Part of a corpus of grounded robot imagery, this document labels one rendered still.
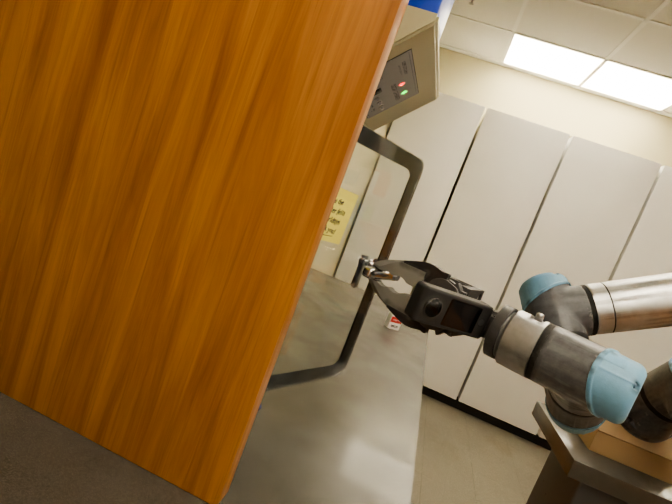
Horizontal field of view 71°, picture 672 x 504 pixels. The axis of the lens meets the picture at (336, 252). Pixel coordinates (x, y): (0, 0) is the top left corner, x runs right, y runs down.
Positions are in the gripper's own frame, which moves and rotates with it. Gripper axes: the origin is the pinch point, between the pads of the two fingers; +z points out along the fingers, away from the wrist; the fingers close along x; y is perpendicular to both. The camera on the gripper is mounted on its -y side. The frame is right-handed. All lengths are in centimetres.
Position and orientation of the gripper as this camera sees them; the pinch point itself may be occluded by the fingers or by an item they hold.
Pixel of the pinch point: (375, 273)
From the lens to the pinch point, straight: 71.1
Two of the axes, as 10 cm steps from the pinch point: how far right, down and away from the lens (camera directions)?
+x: 3.5, -9.3, -1.4
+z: -7.4, -3.6, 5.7
